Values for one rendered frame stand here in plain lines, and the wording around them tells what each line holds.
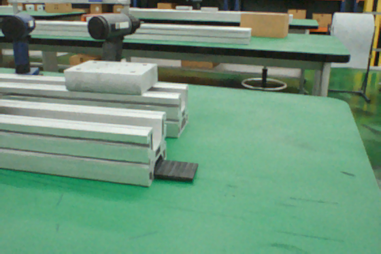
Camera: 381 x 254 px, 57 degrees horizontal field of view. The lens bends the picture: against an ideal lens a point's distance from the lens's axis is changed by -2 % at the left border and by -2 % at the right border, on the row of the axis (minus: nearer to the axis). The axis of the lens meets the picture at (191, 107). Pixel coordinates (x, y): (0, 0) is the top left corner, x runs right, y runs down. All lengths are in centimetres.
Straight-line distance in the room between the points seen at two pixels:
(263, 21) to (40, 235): 219
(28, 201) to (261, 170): 35
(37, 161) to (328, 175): 46
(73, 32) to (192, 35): 79
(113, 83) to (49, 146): 20
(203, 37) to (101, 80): 144
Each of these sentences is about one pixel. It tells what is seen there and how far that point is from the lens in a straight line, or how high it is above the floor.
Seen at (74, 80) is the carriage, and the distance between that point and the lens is 74.
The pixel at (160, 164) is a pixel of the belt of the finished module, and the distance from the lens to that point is 58.
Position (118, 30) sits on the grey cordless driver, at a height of 96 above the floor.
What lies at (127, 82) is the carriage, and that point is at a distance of 69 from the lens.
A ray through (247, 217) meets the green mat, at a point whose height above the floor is 78.
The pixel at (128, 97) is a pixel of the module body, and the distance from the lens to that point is 70.
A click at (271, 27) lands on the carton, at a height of 84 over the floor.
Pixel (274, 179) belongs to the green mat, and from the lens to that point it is 57.
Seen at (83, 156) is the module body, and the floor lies 81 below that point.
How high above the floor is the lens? 105
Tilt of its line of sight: 18 degrees down
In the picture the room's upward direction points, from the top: 1 degrees clockwise
